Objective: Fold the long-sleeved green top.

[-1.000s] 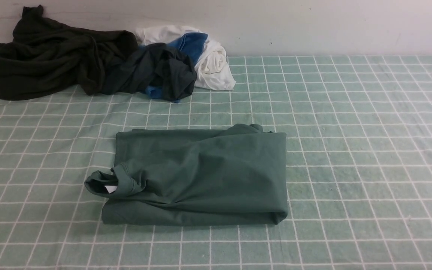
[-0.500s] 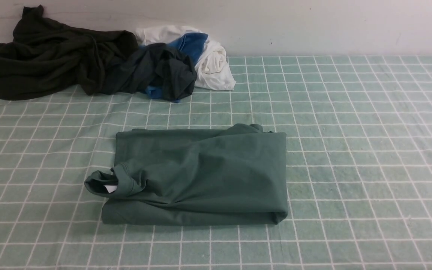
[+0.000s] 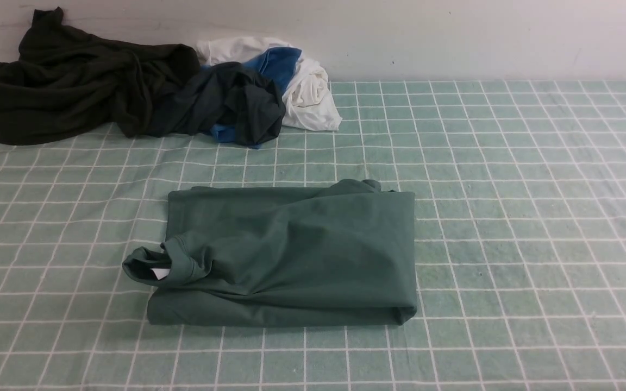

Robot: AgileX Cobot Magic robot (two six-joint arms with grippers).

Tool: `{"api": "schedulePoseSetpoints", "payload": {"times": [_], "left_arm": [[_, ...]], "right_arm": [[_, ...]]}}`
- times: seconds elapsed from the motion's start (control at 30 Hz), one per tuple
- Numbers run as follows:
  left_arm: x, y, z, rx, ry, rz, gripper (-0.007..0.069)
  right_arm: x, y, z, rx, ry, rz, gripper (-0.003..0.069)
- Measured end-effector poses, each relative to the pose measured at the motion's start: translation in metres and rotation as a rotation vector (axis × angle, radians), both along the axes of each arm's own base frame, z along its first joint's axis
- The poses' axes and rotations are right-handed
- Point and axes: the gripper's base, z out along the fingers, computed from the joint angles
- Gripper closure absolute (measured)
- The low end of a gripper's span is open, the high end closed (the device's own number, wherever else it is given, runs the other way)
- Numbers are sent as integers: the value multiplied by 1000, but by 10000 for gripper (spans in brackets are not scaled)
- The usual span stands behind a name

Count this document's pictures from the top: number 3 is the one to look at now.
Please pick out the green checkered tablecloth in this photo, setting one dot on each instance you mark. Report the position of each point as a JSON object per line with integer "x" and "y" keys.
{"x": 520, "y": 247}

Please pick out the green long-sleeved shirt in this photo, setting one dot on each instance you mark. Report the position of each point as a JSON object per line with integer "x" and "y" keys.
{"x": 342, "y": 255}

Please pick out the white crumpled garment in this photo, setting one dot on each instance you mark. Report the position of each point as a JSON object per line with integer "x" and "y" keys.
{"x": 308, "y": 99}

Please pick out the dark grey crumpled garment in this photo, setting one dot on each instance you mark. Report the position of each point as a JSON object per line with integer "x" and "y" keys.
{"x": 231, "y": 102}

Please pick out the dark olive crumpled garment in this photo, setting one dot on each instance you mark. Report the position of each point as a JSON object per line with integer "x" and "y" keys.
{"x": 67, "y": 82}

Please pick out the blue crumpled garment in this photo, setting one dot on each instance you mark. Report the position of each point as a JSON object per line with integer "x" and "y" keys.
{"x": 276, "y": 66}

